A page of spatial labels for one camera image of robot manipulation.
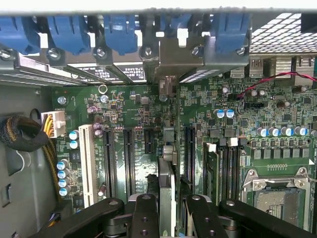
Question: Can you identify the installed dark RAM stick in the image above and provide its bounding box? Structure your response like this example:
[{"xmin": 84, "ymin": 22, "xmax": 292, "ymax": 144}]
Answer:
[{"xmin": 203, "ymin": 142, "xmax": 220, "ymax": 206}]

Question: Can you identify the black RAM slot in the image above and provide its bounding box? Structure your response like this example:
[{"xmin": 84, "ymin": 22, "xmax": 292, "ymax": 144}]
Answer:
[
  {"xmin": 229, "ymin": 137, "xmax": 241, "ymax": 199},
  {"xmin": 219, "ymin": 145, "xmax": 230, "ymax": 201}
]

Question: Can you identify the black long expansion slot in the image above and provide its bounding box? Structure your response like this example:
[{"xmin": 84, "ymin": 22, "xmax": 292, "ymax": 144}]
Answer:
[
  {"xmin": 102, "ymin": 127, "xmax": 117, "ymax": 199},
  {"xmin": 122, "ymin": 127, "xmax": 136, "ymax": 197}
]

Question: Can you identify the CPU socket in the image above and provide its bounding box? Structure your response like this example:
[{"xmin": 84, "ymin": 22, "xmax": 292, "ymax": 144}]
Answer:
[{"xmin": 241, "ymin": 167, "xmax": 317, "ymax": 236}]

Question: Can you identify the silver locking lever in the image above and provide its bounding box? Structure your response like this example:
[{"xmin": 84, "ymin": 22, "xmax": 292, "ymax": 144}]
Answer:
[{"xmin": 255, "ymin": 178, "xmax": 310, "ymax": 190}]

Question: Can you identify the black short expansion slot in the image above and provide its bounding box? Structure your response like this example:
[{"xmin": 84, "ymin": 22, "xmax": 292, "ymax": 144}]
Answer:
[{"xmin": 144, "ymin": 128, "xmax": 156, "ymax": 155}]

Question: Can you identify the white expansion slot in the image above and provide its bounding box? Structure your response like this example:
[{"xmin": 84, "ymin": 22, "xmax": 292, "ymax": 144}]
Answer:
[{"xmin": 78, "ymin": 123, "xmax": 99, "ymax": 209}]

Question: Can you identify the green motherboard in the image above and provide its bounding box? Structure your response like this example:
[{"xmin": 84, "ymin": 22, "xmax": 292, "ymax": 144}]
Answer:
[{"xmin": 51, "ymin": 74, "xmax": 317, "ymax": 238}]

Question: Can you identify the white power connector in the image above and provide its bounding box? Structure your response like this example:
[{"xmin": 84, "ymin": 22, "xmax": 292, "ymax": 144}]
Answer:
[{"xmin": 41, "ymin": 111, "xmax": 67, "ymax": 139}]

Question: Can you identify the black open PC case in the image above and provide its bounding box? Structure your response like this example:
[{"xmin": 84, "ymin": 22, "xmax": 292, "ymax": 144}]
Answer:
[{"xmin": 0, "ymin": 0, "xmax": 317, "ymax": 238}]

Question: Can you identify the blue slot retention clip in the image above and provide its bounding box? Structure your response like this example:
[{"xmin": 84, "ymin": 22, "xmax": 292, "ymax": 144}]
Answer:
[
  {"xmin": 46, "ymin": 16, "xmax": 92, "ymax": 56},
  {"xmin": 103, "ymin": 14, "xmax": 139, "ymax": 57},
  {"xmin": 0, "ymin": 16, "xmax": 41, "ymax": 56},
  {"xmin": 212, "ymin": 13, "xmax": 251, "ymax": 55}
]

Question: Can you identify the silver slot blank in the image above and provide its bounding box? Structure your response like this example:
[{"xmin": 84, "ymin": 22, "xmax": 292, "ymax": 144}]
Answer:
[{"xmin": 13, "ymin": 55, "xmax": 87, "ymax": 85}]

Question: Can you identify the yellow black wire bundle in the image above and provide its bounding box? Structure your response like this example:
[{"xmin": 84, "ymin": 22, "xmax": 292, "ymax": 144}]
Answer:
[{"xmin": 41, "ymin": 114, "xmax": 64, "ymax": 228}]

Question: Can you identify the red black twisted wire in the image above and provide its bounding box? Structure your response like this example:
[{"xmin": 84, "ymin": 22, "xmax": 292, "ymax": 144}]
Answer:
[{"xmin": 236, "ymin": 71, "xmax": 317, "ymax": 100}]

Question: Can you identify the black sleeved cable bundle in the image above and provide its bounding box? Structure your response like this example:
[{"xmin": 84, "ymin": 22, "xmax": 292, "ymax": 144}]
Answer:
[{"xmin": 0, "ymin": 115, "xmax": 50, "ymax": 153}]

